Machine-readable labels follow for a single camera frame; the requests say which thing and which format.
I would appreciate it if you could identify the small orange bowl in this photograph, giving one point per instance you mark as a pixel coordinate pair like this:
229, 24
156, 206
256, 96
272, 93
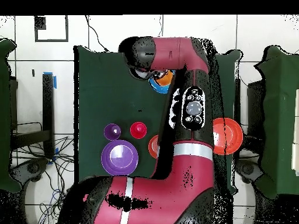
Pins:
153, 147

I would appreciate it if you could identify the large light blue bowl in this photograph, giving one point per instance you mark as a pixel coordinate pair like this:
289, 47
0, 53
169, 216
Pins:
158, 89

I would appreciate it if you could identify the orange cup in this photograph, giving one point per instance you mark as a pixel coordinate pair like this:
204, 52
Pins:
164, 80

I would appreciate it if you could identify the large orange bowl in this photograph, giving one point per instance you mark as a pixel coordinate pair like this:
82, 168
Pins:
230, 136

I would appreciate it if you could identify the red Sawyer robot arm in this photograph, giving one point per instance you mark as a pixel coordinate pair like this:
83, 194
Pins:
168, 186

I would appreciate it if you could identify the red cup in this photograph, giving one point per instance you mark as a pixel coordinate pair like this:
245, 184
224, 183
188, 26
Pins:
138, 130

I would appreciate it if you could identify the purple cup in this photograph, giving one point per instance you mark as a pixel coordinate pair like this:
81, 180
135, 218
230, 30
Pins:
112, 131

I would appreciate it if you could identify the purple bowl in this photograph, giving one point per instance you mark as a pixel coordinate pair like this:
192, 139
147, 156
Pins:
119, 158

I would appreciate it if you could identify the dark green table cloth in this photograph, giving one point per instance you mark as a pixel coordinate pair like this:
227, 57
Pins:
105, 93

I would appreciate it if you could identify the black equipment stand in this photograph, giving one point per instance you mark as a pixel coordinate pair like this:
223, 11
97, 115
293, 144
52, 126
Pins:
255, 105
48, 105

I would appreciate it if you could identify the green clothed side table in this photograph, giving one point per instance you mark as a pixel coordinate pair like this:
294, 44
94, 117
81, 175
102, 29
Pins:
280, 116
4, 93

